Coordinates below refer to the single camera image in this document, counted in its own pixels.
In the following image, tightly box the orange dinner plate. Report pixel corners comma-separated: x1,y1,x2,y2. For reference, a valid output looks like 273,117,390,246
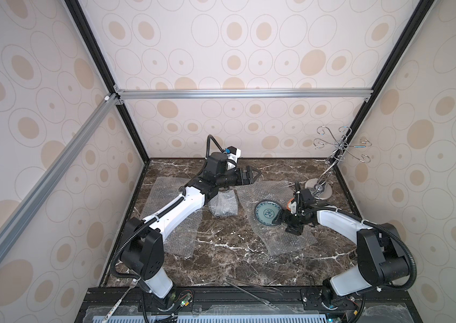
287,200,296,214

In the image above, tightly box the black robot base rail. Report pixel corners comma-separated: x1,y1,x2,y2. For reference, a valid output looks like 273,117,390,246
76,285,422,322

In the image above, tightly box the diagonal aluminium rail left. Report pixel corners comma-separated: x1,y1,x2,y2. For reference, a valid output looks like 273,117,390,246
0,93,120,263

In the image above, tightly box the teal patterned dinner plate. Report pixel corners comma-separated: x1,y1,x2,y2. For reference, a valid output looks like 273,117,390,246
254,200,284,227

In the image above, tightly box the chrome mug tree stand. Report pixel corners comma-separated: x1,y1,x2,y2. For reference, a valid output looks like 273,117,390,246
305,126,373,201

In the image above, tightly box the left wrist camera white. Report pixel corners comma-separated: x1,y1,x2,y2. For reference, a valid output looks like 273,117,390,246
225,146,241,170

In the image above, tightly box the silver fork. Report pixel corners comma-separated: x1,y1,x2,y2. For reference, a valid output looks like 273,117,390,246
101,279,139,323

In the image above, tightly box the horizontal aluminium rail back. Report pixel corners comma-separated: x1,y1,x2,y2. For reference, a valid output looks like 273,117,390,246
118,87,373,100

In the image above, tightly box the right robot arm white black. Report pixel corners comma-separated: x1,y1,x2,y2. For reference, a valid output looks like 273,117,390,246
272,188,418,306

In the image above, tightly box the bubble wrap around orange plate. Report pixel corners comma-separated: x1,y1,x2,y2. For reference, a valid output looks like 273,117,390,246
139,177,205,258

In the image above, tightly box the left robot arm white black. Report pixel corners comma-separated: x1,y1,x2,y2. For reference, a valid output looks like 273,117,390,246
109,147,261,300

